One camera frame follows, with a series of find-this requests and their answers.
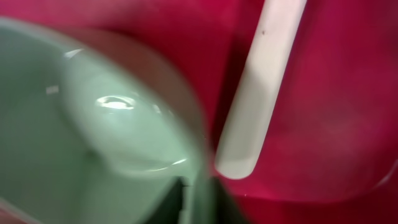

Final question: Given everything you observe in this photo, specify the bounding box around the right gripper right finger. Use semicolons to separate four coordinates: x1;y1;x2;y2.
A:
211;177;249;224

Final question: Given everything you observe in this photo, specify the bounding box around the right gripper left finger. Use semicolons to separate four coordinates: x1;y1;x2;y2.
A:
137;176;190;224

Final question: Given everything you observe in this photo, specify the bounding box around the white plastic spoon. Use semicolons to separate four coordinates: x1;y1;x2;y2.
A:
215;0;307;180

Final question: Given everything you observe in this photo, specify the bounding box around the green bowl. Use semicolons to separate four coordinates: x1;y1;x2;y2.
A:
1;17;215;224

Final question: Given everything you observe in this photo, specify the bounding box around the red serving tray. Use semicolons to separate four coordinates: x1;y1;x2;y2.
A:
1;0;397;223

